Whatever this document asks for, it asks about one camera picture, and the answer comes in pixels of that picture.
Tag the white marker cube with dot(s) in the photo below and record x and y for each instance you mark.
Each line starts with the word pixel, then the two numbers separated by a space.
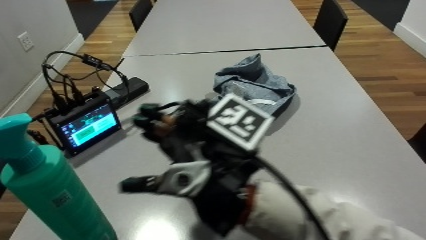
pixel 240 121

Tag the black chair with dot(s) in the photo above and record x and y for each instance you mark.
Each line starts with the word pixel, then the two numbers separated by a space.
pixel 330 21
pixel 141 11

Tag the grey denim cloth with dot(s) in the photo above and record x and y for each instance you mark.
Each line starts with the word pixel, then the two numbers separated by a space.
pixel 253 81

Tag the small black touchscreen device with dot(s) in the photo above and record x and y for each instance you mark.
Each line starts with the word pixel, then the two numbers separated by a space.
pixel 87 126

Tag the white wall outlet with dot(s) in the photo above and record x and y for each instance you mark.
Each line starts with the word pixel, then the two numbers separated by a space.
pixel 26 41

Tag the black rectangular power bank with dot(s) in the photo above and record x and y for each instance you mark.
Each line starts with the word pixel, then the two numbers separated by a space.
pixel 128 89

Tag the teal pump bottle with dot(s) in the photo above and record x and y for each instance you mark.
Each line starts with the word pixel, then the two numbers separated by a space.
pixel 48 190

